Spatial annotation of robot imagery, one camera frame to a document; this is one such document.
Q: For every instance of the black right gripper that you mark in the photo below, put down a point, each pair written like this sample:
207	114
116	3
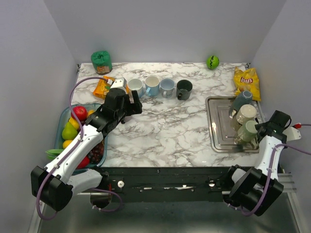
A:
259	126

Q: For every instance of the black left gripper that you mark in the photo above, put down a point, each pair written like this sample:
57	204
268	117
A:
135	108

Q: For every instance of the light blue white mug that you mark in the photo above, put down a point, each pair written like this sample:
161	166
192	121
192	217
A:
152	86

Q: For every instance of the light green mug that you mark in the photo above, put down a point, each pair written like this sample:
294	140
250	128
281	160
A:
246	133

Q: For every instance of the grey blue mug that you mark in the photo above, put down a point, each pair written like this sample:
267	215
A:
166	87

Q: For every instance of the dark grey mug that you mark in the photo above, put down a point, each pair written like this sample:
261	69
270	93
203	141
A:
245	97

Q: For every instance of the dark green patterned mug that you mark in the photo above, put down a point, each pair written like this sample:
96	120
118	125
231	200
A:
183	89

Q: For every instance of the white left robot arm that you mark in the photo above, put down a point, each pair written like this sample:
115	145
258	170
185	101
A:
54	184

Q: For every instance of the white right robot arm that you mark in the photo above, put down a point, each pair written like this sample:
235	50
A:
255	190

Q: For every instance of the orange snack bag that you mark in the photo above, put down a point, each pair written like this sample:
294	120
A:
103	87

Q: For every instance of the orange fruit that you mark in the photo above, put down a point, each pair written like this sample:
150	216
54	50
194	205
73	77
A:
90	112

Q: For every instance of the yellow Lays chips bag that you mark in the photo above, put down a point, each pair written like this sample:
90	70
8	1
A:
247	80

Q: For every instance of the red apple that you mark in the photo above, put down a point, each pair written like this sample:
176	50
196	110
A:
80	112

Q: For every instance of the silver metal tray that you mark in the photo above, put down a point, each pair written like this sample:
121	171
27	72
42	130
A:
224	129

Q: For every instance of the green wrapped jar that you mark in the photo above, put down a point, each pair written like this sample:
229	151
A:
101	61

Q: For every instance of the dark red grapes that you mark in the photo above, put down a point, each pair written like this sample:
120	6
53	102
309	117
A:
96	154

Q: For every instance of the yellow lemon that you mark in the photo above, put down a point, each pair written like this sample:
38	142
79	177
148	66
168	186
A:
74	123

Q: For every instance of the green pear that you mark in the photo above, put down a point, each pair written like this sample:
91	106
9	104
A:
69	132

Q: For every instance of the clear blue fruit container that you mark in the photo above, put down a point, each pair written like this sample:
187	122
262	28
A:
64	117

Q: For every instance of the pink dragon fruit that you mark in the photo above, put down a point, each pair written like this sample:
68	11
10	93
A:
53	153

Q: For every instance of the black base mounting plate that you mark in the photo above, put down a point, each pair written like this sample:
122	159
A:
167	184

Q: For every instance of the green striped ball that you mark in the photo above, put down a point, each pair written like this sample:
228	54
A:
212	62

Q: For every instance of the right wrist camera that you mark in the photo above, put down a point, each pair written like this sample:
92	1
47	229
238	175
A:
293	132

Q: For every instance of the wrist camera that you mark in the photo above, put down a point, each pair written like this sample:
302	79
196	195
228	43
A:
293	132
120	83

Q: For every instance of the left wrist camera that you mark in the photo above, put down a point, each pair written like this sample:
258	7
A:
120	83

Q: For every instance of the aluminium rail frame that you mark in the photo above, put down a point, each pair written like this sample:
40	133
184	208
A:
174	217

